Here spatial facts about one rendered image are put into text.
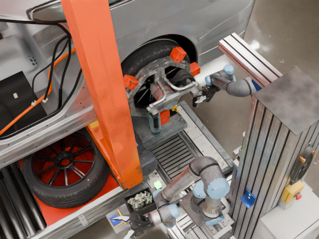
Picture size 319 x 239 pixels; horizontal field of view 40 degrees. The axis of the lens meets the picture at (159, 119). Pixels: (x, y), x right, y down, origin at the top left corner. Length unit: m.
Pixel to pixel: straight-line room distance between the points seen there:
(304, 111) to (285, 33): 3.21
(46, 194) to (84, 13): 1.84
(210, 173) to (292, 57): 2.70
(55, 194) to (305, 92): 2.12
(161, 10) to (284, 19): 2.46
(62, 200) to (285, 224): 1.71
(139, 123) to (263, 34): 1.80
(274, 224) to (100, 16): 1.38
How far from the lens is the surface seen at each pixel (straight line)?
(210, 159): 2.30
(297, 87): 1.89
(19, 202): 3.73
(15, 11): 2.57
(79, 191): 3.36
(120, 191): 3.43
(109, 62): 2.14
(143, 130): 3.87
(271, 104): 1.81
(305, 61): 4.76
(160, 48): 3.15
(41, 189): 3.44
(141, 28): 2.90
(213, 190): 2.24
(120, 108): 2.44
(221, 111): 4.24
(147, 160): 3.50
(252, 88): 2.89
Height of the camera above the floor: 3.48
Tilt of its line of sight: 56 degrees down
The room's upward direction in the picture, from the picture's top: 6 degrees counter-clockwise
